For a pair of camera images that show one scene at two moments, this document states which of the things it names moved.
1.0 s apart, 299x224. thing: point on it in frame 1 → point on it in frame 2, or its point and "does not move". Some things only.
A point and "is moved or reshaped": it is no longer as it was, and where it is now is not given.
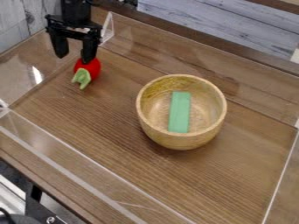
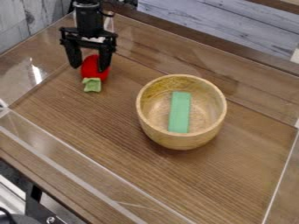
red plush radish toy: [86, 72] is moved or reshaped
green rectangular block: [179, 114] does not move
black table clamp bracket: [35, 209] does not move
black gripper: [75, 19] → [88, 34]
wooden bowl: [182, 110] does not move
